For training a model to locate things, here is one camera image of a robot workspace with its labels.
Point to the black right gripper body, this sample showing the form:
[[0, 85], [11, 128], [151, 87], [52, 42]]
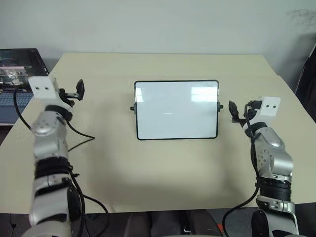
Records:
[[250, 109]]

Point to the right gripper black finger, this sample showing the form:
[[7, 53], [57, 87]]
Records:
[[235, 120], [233, 108]]

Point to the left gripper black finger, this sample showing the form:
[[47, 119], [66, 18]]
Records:
[[79, 97], [81, 87]]

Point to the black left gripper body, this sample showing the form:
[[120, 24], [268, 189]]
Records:
[[67, 95]]

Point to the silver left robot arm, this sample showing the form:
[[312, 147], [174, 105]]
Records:
[[49, 143]]

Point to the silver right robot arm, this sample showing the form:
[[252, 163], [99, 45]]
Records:
[[271, 155]]

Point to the open laptop with lit screen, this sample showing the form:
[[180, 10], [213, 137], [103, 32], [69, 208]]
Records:
[[17, 74]]

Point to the small whiteboard with black stand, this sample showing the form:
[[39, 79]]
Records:
[[176, 111]]

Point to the black chair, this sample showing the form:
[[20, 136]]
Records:
[[307, 74]]

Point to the dark rounded shape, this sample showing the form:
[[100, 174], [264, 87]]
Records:
[[148, 224], [202, 223]]

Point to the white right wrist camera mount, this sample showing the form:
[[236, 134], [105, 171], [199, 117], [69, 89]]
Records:
[[270, 106]]

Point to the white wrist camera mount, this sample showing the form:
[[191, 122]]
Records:
[[270, 106], [43, 87]]

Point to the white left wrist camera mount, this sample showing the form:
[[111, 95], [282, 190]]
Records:
[[43, 87]]

